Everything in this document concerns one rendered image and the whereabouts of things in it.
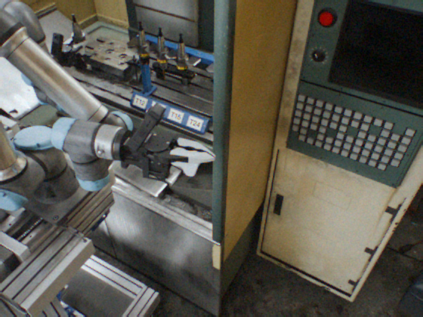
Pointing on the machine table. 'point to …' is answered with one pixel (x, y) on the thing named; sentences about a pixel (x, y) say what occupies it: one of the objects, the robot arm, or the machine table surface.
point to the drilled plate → (112, 57)
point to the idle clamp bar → (174, 72)
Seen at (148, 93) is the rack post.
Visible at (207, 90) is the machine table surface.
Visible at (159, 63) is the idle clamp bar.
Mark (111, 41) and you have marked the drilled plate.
